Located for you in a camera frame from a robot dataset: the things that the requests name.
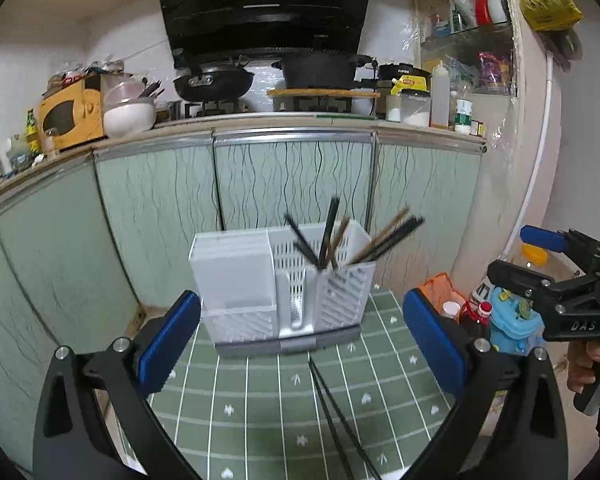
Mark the brown wooden chopstick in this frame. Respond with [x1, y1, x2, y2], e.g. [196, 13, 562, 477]
[327, 216, 350, 270]

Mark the person's right hand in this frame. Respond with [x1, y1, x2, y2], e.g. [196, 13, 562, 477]
[567, 339, 600, 393]

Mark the dark sauce bottle red cap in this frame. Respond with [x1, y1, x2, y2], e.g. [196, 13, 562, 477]
[458, 301, 492, 340]

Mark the orange mesh bag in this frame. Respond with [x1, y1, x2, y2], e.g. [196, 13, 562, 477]
[418, 273, 467, 322]

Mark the blue plastic container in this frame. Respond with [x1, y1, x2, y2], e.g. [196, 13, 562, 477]
[489, 287, 545, 356]

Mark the oil bottle yellow cap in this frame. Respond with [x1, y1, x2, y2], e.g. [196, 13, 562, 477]
[512, 243, 548, 272]

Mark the green checkered table mat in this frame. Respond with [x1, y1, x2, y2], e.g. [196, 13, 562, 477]
[148, 286, 454, 479]

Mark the black chopstick in rack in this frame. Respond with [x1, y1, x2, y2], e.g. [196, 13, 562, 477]
[358, 216, 425, 262]

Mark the brown chopstick in rack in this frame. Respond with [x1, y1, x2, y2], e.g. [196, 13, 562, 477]
[347, 206, 410, 266]

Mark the white utensil drainer rack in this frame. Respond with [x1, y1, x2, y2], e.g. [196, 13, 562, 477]
[188, 221, 376, 359]

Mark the white bowl with lid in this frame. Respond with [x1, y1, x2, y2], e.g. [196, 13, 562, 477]
[102, 79, 157, 139]

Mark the green label bottle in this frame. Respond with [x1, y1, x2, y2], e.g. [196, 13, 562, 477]
[454, 75, 472, 134]

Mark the white squeeze bottle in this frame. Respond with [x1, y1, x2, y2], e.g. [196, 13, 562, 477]
[430, 62, 451, 129]

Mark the yellow toy microwave box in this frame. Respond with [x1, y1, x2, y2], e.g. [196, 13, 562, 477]
[38, 75, 105, 152]

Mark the green glass bottle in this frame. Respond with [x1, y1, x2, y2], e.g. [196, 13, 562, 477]
[26, 108, 42, 157]

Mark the clear jar with white powder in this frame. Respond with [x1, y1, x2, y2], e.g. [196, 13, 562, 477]
[401, 91, 431, 127]

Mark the black frying pan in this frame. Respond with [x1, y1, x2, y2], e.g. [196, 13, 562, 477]
[173, 62, 254, 103]

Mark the round wooden board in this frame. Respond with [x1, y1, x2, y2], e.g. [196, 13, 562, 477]
[266, 89, 380, 99]

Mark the yellow plastic bag hanging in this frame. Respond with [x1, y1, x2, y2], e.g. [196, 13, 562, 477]
[519, 0, 583, 32]

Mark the black cooking pot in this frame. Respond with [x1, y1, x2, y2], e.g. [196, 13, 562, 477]
[272, 51, 374, 90]

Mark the black range hood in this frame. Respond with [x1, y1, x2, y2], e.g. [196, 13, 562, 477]
[159, 0, 368, 63]

